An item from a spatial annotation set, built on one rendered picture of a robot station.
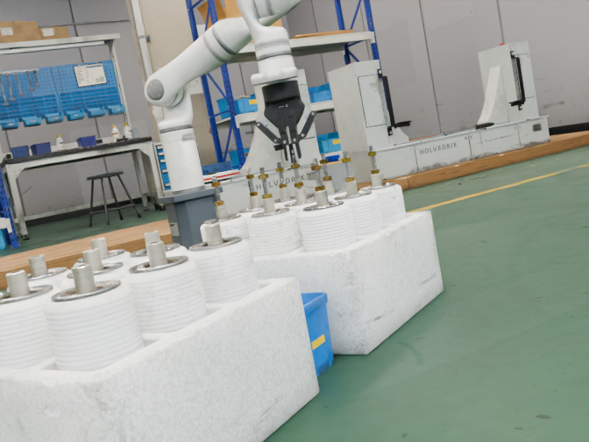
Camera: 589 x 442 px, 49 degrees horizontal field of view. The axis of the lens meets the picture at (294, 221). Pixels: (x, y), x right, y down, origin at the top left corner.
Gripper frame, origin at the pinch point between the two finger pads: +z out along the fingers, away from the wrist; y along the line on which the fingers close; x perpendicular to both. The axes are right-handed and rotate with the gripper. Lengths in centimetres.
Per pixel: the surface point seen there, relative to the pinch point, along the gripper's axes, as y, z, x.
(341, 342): -4.8, 33.1, 24.3
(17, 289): 29, 9, 61
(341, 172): -8.0, 6.9, -25.1
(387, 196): -17.4, 12.1, -0.8
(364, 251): -11.3, 18.6, 21.3
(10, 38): 302, -155, -484
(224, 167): 112, 5, -449
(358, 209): -11.3, 12.5, 10.1
